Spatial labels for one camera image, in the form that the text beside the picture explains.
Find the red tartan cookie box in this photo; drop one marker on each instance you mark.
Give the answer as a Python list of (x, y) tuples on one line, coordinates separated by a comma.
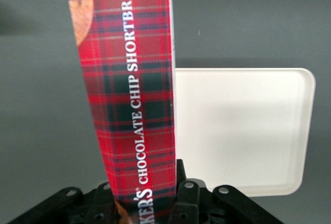
[(129, 92)]

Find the dark grey table mat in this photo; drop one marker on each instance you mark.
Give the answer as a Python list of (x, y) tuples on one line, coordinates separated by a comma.
[(258, 14)]

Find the cream plastic tray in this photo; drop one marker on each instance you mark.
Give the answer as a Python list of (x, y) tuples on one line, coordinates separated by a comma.
[(245, 131)]

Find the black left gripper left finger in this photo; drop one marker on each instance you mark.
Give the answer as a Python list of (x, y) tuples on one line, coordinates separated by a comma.
[(67, 206)]

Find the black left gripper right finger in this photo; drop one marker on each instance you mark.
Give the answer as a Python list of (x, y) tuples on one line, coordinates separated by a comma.
[(207, 208)]

